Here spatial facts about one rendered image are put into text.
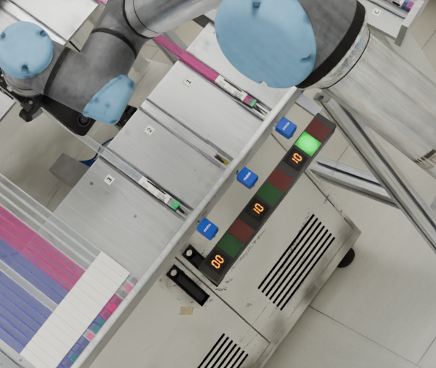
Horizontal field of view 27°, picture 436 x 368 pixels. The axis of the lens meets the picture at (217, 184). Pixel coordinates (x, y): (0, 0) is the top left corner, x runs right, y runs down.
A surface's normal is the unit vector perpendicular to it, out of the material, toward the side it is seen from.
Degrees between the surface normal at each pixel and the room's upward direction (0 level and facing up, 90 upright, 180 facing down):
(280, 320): 90
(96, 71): 54
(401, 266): 0
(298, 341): 0
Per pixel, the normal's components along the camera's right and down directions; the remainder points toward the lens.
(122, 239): -0.03, -0.25
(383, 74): 0.36, 0.09
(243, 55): -0.45, 0.73
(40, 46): 0.14, -0.12
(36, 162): -0.56, -0.59
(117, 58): 0.69, -0.11
